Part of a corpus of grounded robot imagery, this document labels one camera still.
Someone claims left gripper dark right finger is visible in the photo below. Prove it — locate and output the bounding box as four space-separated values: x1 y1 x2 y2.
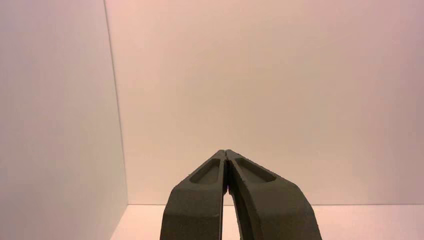
226 149 323 240

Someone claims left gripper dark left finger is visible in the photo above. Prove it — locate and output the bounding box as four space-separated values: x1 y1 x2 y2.
159 149 228 240

